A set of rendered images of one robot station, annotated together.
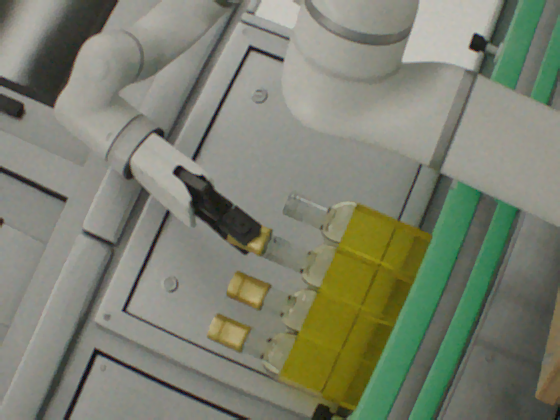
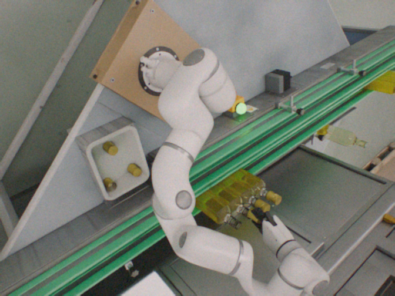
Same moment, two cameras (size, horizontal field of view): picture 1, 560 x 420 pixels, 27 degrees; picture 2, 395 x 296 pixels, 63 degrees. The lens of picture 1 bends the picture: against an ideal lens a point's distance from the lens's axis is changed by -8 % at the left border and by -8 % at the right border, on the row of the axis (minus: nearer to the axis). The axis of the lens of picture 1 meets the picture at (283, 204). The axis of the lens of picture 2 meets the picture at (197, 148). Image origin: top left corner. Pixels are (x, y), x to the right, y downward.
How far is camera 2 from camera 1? 132 cm
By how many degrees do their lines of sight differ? 71
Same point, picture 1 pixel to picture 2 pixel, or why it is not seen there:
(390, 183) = not seen: hidden behind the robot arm
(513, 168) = not seen: hidden behind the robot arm
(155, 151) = (282, 234)
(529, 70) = (129, 229)
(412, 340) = (221, 151)
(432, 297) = (210, 157)
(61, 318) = (338, 248)
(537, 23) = (110, 243)
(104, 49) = (296, 258)
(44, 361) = (349, 236)
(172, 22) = (258, 286)
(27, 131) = not seen: outside the picture
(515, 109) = (173, 65)
